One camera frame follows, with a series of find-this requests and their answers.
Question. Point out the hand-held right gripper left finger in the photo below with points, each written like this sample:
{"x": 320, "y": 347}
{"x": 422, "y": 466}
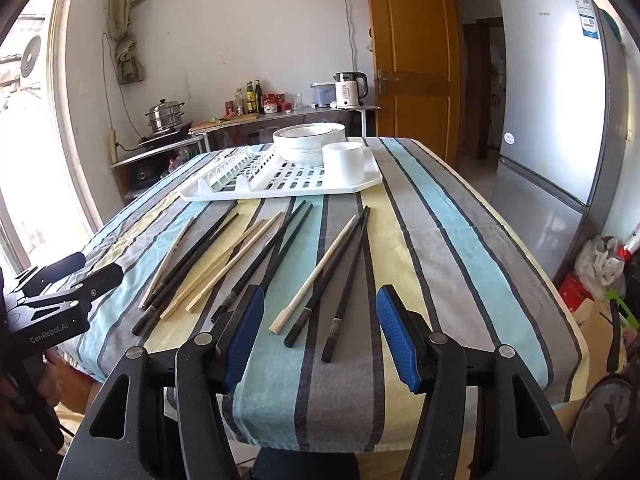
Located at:
{"x": 245, "y": 330}

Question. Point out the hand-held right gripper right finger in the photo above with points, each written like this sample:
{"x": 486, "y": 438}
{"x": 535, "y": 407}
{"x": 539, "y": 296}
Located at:
{"x": 395, "y": 330}

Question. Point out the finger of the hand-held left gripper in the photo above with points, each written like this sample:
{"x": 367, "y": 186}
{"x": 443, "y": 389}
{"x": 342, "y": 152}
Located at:
{"x": 62, "y": 263}
{"x": 102, "y": 277}

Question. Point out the white cup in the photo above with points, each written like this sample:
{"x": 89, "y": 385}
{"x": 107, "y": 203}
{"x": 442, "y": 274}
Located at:
{"x": 350, "y": 162}

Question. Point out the striped tablecloth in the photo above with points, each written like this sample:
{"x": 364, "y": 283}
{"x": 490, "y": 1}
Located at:
{"x": 450, "y": 260}

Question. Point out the window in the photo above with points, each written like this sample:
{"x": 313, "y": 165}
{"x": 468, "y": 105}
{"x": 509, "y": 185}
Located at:
{"x": 40, "y": 160}

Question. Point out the black countertop appliance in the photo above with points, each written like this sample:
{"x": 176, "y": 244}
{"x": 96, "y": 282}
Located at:
{"x": 142, "y": 176}

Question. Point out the low kitchen shelf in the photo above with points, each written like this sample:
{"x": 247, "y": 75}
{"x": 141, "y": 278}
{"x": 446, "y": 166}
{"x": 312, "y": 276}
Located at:
{"x": 135, "y": 157}

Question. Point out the white plastic dish rack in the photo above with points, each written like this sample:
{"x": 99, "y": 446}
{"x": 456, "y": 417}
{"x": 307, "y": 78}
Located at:
{"x": 280, "y": 195}

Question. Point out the black gas stove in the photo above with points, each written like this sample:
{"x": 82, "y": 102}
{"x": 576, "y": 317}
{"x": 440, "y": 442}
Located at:
{"x": 165, "y": 138}

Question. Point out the stainless steamer pot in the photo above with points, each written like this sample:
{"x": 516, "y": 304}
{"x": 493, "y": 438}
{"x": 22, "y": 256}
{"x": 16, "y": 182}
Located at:
{"x": 165, "y": 115}

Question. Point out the red box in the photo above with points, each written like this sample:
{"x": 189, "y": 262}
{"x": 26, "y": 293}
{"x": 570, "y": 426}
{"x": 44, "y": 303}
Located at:
{"x": 575, "y": 292}

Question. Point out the white bowl black rim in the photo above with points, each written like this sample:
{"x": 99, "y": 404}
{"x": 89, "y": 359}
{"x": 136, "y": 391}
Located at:
{"x": 295, "y": 152}
{"x": 336, "y": 136}

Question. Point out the wooden cutting board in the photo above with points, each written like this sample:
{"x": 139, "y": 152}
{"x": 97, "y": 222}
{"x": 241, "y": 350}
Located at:
{"x": 220, "y": 124}

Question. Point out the cardboard box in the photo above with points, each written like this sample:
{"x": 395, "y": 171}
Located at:
{"x": 595, "y": 330}

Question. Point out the red lid jar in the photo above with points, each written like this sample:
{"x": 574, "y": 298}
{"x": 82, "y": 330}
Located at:
{"x": 230, "y": 108}

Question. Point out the white plastic bag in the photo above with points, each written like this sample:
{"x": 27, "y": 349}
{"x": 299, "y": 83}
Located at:
{"x": 600, "y": 265}

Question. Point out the small seasoning bottle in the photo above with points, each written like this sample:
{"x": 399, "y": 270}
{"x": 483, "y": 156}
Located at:
{"x": 240, "y": 102}

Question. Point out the steel kitchen table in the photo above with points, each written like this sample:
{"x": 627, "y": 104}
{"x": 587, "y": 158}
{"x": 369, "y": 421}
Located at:
{"x": 300, "y": 112}

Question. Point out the green plastic item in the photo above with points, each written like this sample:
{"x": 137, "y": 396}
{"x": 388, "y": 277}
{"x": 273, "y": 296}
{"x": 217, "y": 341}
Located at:
{"x": 622, "y": 310}

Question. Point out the dark round pan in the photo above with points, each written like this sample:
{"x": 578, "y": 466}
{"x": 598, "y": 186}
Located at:
{"x": 605, "y": 420}

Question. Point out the red seasoning tin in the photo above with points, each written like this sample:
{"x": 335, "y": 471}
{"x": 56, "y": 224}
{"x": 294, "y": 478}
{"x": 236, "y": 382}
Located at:
{"x": 285, "y": 102}

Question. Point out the yellow oil bottle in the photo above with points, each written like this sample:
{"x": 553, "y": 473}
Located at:
{"x": 249, "y": 99}

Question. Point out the dark sauce bottle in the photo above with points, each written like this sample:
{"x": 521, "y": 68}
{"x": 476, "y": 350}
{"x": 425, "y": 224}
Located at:
{"x": 258, "y": 97}

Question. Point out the clear drinking glass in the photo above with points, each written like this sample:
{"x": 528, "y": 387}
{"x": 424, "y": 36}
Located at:
{"x": 297, "y": 101}

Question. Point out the green hanging cloth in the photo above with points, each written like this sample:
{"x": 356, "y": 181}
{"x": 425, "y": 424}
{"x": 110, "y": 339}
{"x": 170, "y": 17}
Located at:
{"x": 125, "y": 35}

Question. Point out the red yellow plastic bag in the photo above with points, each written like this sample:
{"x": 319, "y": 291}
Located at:
{"x": 625, "y": 250}

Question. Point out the white electric kettle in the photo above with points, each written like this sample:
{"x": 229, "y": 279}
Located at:
{"x": 347, "y": 91}

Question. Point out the clear plastic storage box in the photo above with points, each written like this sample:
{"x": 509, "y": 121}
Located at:
{"x": 322, "y": 95}

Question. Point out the silver refrigerator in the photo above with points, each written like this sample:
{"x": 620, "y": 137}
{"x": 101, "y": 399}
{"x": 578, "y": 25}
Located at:
{"x": 550, "y": 110}

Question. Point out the wooden door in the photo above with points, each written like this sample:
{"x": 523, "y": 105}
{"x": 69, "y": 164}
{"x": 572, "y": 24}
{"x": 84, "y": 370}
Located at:
{"x": 415, "y": 60}

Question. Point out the teal round object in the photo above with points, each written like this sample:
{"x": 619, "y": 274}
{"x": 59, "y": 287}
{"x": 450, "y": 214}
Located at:
{"x": 611, "y": 25}

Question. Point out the wall power strip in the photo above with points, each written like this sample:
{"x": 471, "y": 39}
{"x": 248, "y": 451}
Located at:
{"x": 113, "y": 146}

